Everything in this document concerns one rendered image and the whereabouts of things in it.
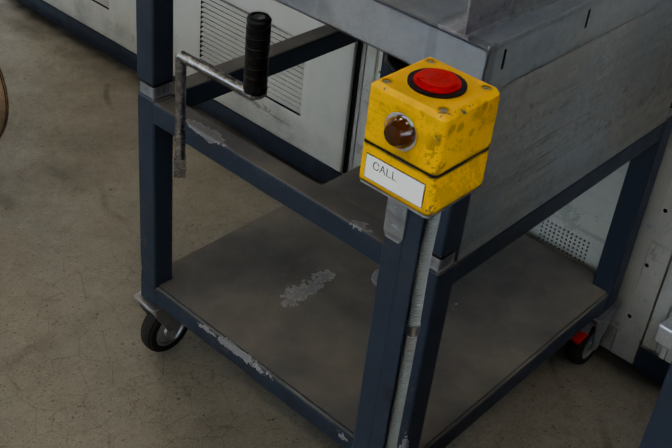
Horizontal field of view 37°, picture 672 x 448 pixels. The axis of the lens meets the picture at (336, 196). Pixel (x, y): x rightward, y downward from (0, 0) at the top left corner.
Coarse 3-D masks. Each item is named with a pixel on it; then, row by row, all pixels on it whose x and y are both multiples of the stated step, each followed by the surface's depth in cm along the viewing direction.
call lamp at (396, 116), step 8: (392, 112) 82; (400, 112) 81; (392, 120) 81; (400, 120) 81; (408, 120) 81; (384, 128) 82; (392, 128) 81; (400, 128) 81; (408, 128) 81; (416, 128) 81; (384, 136) 82; (392, 136) 81; (400, 136) 81; (408, 136) 81; (416, 136) 81; (392, 144) 82; (400, 144) 81; (408, 144) 81
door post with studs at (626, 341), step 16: (656, 240) 177; (656, 256) 178; (656, 272) 180; (640, 288) 183; (656, 288) 181; (640, 304) 185; (640, 320) 186; (624, 336) 190; (640, 336) 187; (624, 352) 191
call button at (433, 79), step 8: (424, 72) 83; (432, 72) 83; (440, 72) 83; (448, 72) 84; (416, 80) 82; (424, 80) 82; (432, 80) 82; (440, 80) 82; (448, 80) 82; (456, 80) 82; (424, 88) 81; (432, 88) 81; (440, 88) 81; (448, 88) 81; (456, 88) 82
